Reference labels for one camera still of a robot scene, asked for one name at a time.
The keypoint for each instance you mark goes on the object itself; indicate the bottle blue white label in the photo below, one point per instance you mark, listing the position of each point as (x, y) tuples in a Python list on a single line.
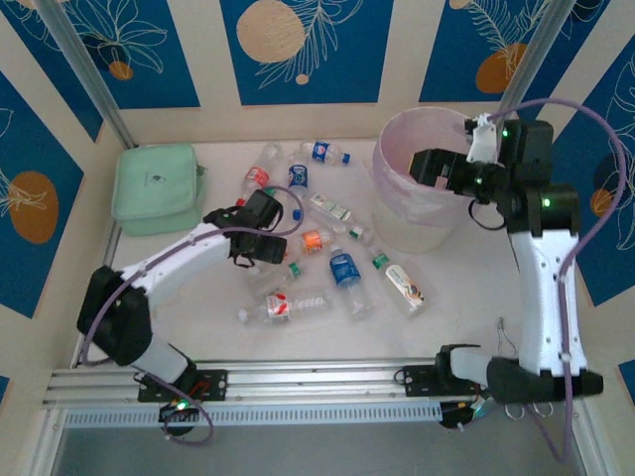
[(298, 177)]

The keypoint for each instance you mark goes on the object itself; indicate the clear bottle orange label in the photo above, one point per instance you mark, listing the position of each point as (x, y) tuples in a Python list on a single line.
[(312, 240)]

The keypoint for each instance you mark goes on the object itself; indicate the clear bottle green white label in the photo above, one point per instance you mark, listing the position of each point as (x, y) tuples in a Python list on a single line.
[(331, 208)]

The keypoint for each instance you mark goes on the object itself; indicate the clear unlabelled bottle green cap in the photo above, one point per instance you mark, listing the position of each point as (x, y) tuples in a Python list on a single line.
[(278, 277)]

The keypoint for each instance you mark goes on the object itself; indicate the Pepsi bottle blue cap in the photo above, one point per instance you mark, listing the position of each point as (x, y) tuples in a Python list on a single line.
[(321, 151)]

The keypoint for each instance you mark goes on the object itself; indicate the clear bottle red white label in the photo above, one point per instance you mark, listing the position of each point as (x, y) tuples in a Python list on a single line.
[(280, 305)]

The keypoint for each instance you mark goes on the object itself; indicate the bottle dark blue label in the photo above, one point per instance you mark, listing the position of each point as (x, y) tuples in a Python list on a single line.
[(343, 270)]

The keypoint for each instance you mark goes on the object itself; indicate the translucent pink waste bin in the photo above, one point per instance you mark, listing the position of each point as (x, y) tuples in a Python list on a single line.
[(402, 223)]

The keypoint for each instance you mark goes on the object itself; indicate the bottle white colourful label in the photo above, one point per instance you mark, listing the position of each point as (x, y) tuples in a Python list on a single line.
[(404, 287)]

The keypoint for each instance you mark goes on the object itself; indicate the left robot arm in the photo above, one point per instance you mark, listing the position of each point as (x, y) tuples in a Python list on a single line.
[(168, 268)]

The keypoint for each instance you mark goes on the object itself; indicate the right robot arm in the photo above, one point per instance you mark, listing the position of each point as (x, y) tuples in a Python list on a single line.
[(541, 297)]

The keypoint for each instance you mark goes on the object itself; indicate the mint green fabric pouch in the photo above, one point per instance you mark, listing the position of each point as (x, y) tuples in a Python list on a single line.
[(154, 183)]

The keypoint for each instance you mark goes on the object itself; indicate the aluminium base beam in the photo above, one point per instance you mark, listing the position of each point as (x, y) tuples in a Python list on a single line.
[(322, 379)]

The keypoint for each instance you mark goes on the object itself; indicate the controller board green light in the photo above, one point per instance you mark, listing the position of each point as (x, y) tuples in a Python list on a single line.
[(177, 407), (466, 414)]

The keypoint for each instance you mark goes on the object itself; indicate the aluminium frame post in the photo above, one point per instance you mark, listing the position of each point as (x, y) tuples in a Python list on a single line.
[(538, 54), (84, 64)]

